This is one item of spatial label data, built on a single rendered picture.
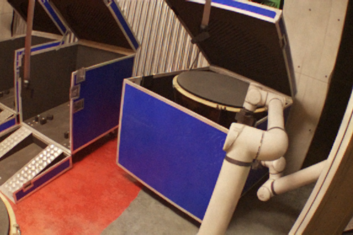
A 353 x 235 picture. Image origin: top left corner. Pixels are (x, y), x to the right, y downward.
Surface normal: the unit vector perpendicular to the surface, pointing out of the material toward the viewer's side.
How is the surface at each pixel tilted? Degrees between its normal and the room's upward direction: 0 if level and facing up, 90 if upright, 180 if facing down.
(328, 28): 90
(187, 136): 90
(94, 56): 90
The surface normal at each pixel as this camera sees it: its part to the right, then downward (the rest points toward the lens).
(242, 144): -0.27, 0.07
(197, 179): -0.68, 0.20
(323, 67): -0.36, 0.32
